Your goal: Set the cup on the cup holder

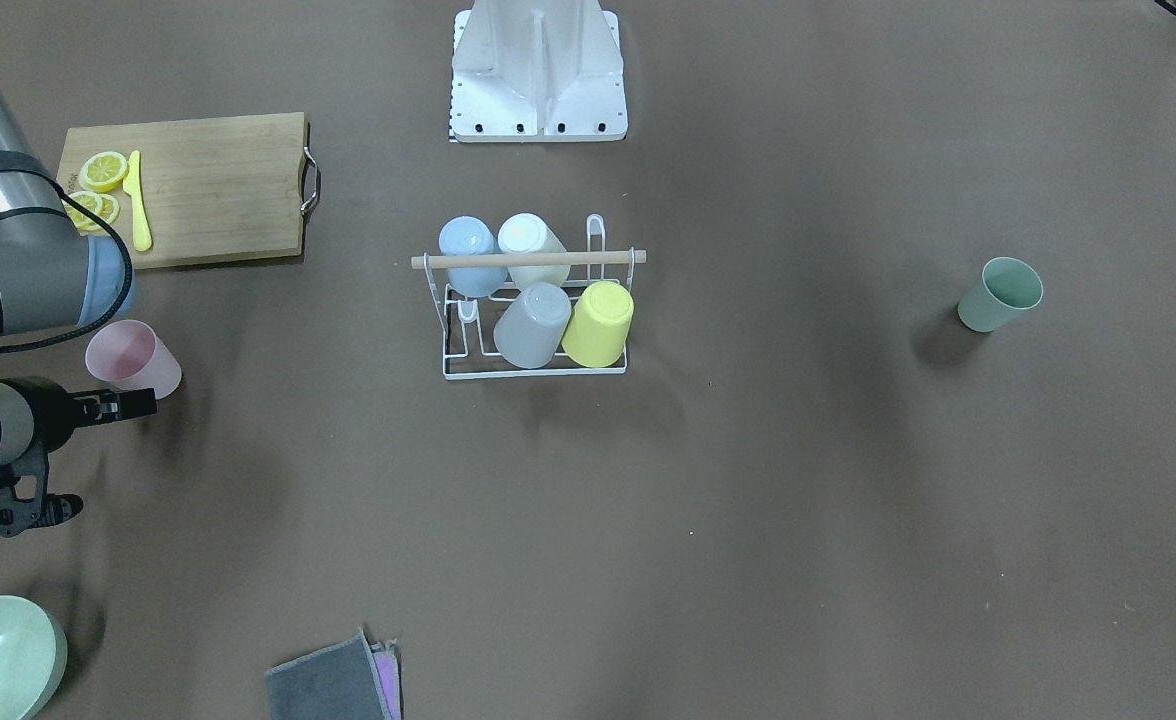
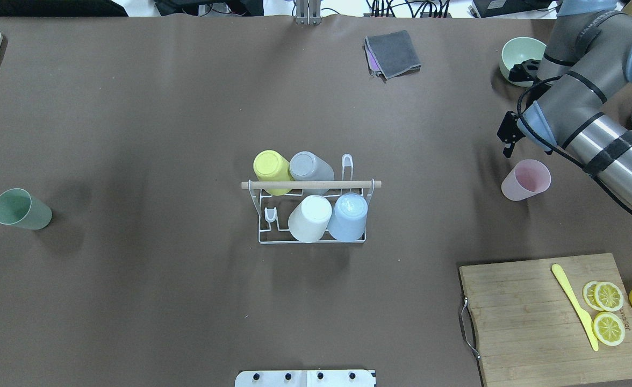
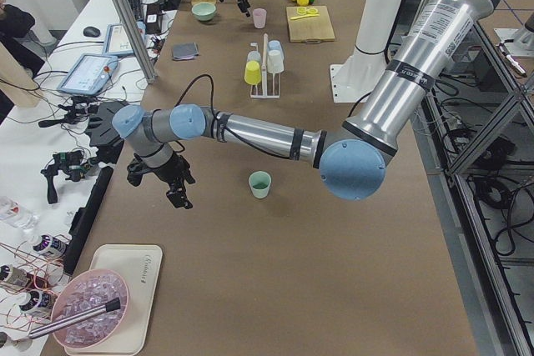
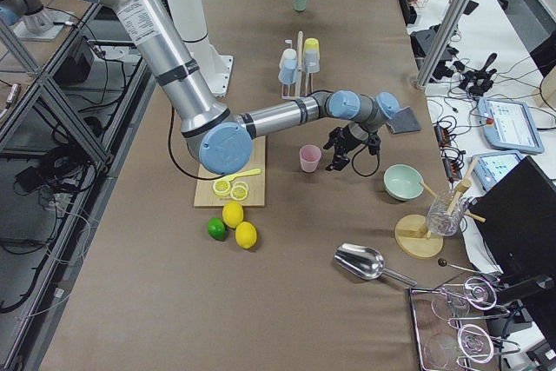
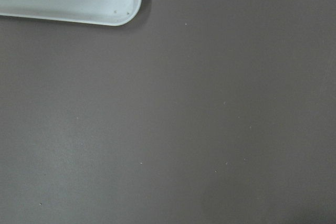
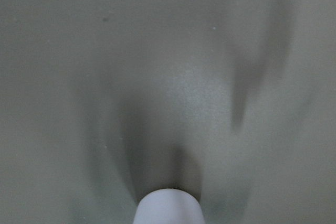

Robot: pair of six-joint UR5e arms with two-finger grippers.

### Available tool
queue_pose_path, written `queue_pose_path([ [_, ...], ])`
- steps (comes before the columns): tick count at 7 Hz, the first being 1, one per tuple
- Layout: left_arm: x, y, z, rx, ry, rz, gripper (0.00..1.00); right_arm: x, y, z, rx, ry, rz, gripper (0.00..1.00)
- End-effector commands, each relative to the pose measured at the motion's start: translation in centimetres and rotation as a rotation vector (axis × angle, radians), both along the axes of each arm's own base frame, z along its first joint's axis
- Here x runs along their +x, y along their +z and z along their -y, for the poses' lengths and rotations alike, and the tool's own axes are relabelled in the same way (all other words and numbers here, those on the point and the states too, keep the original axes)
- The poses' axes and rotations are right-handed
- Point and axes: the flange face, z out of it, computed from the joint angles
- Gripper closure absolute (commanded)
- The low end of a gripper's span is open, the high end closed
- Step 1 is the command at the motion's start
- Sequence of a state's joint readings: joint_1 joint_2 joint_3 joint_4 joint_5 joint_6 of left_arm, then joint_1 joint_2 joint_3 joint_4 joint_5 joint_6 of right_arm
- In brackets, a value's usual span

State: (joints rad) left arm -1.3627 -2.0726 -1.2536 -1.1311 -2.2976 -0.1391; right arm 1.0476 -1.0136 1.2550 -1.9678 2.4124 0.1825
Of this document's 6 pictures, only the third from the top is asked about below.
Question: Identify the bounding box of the yellow cup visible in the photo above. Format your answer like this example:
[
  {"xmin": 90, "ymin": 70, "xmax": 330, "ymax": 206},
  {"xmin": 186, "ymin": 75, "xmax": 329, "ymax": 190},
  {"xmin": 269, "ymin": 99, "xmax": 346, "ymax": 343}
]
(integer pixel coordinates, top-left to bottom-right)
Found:
[{"xmin": 244, "ymin": 60, "xmax": 262, "ymax": 86}]

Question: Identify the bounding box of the green cup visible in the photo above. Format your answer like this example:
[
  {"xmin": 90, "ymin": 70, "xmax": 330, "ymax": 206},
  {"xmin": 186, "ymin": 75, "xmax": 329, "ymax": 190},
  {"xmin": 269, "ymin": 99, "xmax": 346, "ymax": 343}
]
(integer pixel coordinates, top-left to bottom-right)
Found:
[{"xmin": 248, "ymin": 171, "xmax": 272, "ymax": 199}]

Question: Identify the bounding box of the metal muddler rod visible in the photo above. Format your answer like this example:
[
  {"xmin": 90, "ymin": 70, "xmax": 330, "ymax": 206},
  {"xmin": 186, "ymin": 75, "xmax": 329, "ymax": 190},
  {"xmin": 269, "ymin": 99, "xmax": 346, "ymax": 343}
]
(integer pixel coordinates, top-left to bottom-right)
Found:
[{"xmin": 28, "ymin": 298, "xmax": 121, "ymax": 339}]

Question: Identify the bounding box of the pink cup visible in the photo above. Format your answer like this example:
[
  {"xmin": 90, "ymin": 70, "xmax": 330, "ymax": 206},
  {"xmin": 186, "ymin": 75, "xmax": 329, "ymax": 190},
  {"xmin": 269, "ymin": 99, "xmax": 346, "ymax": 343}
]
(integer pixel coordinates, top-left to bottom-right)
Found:
[{"xmin": 252, "ymin": 8, "xmax": 267, "ymax": 29}]

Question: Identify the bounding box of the grey cup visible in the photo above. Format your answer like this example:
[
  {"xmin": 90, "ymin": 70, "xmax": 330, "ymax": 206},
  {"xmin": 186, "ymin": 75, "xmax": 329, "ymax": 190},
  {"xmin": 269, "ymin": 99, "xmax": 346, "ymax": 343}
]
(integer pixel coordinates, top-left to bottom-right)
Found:
[{"xmin": 247, "ymin": 50, "xmax": 262, "ymax": 64}]

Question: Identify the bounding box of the wooden cutting board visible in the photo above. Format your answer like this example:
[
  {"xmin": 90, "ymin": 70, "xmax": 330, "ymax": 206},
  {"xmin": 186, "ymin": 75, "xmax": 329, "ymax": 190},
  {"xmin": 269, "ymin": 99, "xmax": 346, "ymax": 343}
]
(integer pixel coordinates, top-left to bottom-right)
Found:
[{"xmin": 285, "ymin": 6, "xmax": 335, "ymax": 43}]

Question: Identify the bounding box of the aluminium frame post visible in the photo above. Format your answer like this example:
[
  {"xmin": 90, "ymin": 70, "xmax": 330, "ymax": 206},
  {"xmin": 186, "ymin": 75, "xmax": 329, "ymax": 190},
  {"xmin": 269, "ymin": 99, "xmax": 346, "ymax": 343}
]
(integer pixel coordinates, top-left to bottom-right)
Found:
[{"xmin": 112, "ymin": 0, "xmax": 156, "ymax": 83}]

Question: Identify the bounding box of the pink bowl of ice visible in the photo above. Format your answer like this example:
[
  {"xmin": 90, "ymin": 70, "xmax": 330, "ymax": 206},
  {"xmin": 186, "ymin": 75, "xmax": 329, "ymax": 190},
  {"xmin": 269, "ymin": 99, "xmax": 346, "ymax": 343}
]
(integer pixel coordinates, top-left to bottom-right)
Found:
[{"xmin": 52, "ymin": 268, "xmax": 128, "ymax": 349}]

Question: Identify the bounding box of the white wire cup holder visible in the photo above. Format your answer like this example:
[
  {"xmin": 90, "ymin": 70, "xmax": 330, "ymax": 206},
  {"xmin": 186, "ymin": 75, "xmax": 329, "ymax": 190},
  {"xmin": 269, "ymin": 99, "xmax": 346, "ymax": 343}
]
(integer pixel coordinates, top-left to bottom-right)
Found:
[{"xmin": 249, "ymin": 33, "xmax": 280, "ymax": 98}]

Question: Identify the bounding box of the grey folded cloth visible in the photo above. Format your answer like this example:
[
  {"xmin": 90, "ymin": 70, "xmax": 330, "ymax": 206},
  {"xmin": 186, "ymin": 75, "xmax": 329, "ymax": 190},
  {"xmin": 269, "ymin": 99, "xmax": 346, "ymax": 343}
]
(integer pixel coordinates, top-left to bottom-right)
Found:
[{"xmin": 172, "ymin": 43, "xmax": 199, "ymax": 60}]

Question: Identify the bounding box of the white cup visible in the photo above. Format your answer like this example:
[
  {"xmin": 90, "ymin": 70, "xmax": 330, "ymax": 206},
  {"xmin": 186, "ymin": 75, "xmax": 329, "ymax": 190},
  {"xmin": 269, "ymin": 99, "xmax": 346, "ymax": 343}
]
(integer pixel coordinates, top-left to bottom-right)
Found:
[{"xmin": 267, "ymin": 49, "xmax": 285, "ymax": 74}]

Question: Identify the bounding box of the blue teach pendant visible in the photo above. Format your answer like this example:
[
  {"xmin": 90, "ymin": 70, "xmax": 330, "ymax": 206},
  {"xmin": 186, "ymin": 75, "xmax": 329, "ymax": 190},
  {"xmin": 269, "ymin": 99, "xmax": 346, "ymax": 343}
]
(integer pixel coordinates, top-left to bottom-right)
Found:
[
  {"xmin": 58, "ymin": 53, "xmax": 118, "ymax": 96},
  {"xmin": 103, "ymin": 23, "xmax": 134, "ymax": 57}
]

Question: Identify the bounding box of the blue cup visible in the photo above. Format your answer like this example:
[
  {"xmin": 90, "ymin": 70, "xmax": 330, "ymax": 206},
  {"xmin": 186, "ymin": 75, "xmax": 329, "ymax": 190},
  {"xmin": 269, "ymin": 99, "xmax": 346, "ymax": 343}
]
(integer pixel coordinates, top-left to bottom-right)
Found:
[{"xmin": 268, "ymin": 40, "xmax": 282, "ymax": 53}]

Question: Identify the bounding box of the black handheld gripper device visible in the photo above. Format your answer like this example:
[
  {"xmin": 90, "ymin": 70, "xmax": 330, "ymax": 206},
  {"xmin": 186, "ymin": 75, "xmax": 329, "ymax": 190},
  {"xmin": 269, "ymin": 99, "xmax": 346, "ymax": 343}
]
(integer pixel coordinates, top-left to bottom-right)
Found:
[{"xmin": 41, "ymin": 150, "xmax": 99, "ymax": 204}]

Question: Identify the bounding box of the computer mouse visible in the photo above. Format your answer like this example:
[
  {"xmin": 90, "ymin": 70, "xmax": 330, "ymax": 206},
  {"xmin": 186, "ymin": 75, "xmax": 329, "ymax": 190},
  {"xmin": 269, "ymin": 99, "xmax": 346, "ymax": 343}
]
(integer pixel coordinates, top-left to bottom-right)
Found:
[{"xmin": 83, "ymin": 26, "xmax": 101, "ymax": 38}]

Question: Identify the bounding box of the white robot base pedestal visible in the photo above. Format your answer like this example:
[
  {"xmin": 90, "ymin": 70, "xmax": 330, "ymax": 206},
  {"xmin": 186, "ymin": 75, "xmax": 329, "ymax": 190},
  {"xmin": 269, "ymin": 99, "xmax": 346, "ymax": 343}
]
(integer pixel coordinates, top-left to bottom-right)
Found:
[{"xmin": 330, "ymin": 0, "xmax": 402, "ymax": 103}]

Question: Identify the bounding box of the plastic water bottle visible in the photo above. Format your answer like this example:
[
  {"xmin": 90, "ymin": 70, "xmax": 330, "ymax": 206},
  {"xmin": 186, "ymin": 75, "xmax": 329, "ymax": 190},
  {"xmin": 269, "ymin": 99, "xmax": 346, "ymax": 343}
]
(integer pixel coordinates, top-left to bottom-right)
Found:
[{"xmin": 1, "ymin": 196, "xmax": 38, "ymax": 230}]

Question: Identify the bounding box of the yellow plastic knife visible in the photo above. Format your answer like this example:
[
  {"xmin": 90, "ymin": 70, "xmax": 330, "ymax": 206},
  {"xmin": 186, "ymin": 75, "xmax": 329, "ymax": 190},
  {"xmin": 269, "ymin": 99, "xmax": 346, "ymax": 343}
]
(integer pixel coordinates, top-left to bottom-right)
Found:
[{"xmin": 290, "ymin": 14, "xmax": 320, "ymax": 21}]

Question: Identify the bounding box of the green bowl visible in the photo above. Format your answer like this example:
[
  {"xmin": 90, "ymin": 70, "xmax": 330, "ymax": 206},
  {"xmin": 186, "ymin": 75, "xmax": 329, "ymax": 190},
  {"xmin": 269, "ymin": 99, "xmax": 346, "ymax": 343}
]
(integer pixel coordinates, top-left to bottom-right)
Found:
[{"xmin": 191, "ymin": 2, "xmax": 217, "ymax": 23}]

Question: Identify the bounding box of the beige tray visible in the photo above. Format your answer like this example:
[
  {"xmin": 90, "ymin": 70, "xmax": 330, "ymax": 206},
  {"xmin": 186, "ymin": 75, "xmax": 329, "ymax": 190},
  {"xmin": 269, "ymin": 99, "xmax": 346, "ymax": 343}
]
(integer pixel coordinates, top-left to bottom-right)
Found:
[{"xmin": 64, "ymin": 244, "xmax": 163, "ymax": 355}]

